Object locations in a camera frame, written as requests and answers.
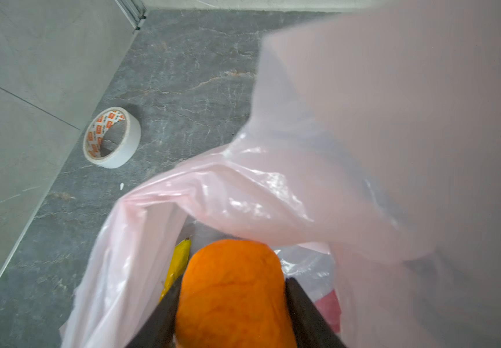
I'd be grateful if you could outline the pink plastic bag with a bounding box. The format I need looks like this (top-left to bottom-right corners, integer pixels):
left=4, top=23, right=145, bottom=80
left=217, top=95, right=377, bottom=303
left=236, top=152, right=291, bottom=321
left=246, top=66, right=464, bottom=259
left=62, top=1, right=501, bottom=347

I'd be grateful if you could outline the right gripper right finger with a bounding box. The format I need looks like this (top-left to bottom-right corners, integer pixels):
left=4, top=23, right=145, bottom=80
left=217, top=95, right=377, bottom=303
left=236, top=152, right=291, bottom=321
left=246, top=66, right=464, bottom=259
left=285, top=278, right=347, bottom=348

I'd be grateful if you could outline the yellow fake banana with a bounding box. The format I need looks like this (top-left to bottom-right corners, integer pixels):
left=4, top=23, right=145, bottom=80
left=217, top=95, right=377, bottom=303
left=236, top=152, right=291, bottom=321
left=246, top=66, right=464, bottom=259
left=160, top=238, right=192, bottom=300

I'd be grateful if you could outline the masking tape roll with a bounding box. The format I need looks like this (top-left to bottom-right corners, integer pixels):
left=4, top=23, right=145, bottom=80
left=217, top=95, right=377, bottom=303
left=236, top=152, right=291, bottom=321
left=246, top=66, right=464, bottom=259
left=82, top=107, right=141, bottom=169

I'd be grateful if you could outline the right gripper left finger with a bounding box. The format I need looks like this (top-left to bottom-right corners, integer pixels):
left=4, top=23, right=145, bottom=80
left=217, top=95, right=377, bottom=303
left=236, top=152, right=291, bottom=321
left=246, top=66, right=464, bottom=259
left=126, top=277, right=182, bottom=348

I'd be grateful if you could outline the orange fake fruit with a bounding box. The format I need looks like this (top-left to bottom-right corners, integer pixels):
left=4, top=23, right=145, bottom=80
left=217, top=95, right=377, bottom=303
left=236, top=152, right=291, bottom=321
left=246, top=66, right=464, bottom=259
left=174, top=239, right=297, bottom=347

